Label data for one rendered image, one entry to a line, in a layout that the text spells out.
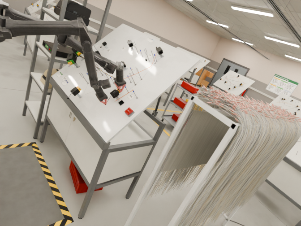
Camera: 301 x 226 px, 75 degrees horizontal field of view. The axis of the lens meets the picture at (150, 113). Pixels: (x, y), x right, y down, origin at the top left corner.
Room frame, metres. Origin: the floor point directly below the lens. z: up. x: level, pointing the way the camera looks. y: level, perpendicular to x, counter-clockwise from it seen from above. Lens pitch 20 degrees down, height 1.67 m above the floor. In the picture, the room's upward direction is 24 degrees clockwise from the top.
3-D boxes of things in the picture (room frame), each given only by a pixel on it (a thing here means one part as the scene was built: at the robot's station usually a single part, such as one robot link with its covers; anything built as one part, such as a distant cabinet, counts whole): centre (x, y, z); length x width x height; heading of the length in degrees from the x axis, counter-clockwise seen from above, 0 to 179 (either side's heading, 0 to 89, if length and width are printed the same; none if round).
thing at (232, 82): (8.22, -2.53, 0.83); 1.18 x 0.72 x 1.65; 44
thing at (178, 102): (4.39, -0.77, 0.54); 0.99 x 0.50 x 1.08; 140
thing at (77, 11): (2.22, 1.22, 1.56); 0.30 x 0.23 x 0.19; 144
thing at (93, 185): (1.84, 0.47, 0.40); 1.18 x 0.60 x 0.80; 52
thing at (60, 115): (1.78, 0.87, 0.60); 0.55 x 0.02 x 0.39; 52
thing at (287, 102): (8.76, -5.23, 0.83); 1.18 x 0.72 x 1.65; 44
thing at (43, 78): (2.21, 1.22, 0.76); 0.30 x 0.21 x 0.20; 146
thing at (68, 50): (2.24, 1.26, 1.09); 0.35 x 0.33 x 0.07; 52
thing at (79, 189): (1.71, 0.37, 0.07); 0.39 x 0.29 x 0.14; 41
